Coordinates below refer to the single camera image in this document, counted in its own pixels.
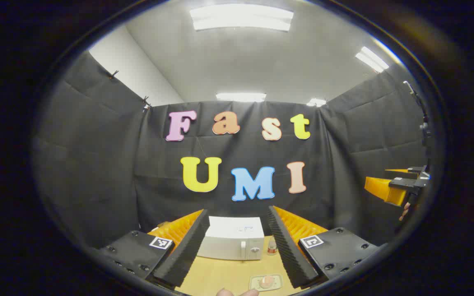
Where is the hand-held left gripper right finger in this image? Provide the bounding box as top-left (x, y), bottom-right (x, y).
top-left (267, 206), bottom-right (380, 289)

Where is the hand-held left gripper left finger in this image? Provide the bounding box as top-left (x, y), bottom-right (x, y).
top-left (97, 209), bottom-right (211, 288)

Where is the white microwave oven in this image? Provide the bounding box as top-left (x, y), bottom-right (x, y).
top-left (197, 217), bottom-right (265, 261)

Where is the square cream plate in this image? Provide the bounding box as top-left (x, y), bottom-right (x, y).
top-left (249, 274), bottom-right (283, 292)

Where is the black backdrop cloth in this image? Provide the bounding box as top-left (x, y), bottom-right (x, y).
top-left (31, 49), bottom-right (431, 251)

